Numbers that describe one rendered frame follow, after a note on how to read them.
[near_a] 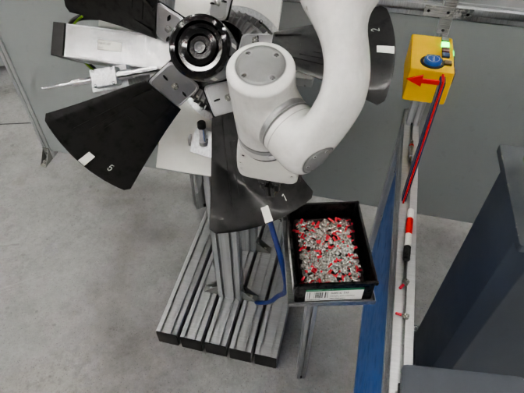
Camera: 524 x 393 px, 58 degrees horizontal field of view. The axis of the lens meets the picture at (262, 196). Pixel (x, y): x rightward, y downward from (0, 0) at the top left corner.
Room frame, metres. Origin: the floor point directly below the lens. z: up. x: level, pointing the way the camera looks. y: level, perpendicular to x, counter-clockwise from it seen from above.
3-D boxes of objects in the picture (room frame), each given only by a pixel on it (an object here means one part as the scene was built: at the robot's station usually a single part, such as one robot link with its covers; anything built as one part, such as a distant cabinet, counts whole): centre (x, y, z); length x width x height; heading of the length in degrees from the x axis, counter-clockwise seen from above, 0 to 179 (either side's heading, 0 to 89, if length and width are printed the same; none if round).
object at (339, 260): (0.60, -0.14, 0.83); 0.19 x 0.14 x 0.04; 3
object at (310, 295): (0.60, -0.14, 0.85); 0.22 x 0.17 x 0.07; 3
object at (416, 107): (1.02, -0.41, 0.92); 0.03 x 0.03 x 0.12; 77
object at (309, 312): (0.67, -0.14, 0.40); 0.03 x 0.03 x 0.80; 2
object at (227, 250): (0.95, 0.12, 0.46); 0.09 x 0.05 x 0.91; 77
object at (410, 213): (0.63, -0.32, 0.87); 0.14 x 0.01 x 0.01; 164
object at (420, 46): (1.02, -0.41, 1.02); 0.16 x 0.10 x 0.11; 167
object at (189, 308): (1.04, 0.10, 0.04); 0.62 x 0.45 x 0.08; 167
